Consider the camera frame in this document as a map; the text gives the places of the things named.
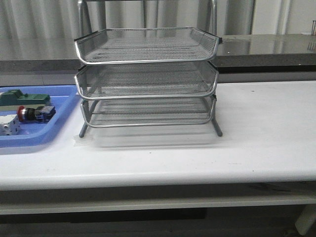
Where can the white circuit breaker block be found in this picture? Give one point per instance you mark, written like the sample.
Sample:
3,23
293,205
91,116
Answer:
9,125

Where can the grey metal rack frame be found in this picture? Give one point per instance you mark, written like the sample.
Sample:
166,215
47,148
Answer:
213,121

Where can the silver mesh top tray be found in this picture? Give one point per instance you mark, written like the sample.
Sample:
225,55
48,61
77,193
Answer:
146,45

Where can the white table leg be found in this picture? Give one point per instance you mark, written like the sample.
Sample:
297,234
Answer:
306,219

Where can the red emergency stop button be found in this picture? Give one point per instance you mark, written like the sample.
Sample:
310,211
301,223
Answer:
42,114

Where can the green terminal block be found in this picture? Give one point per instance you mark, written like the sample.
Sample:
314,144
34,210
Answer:
17,97

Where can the dark grey background counter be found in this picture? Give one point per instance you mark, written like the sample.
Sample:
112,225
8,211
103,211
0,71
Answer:
236,54

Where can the blue plastic tray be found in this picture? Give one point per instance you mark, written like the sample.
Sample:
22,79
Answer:
63,97

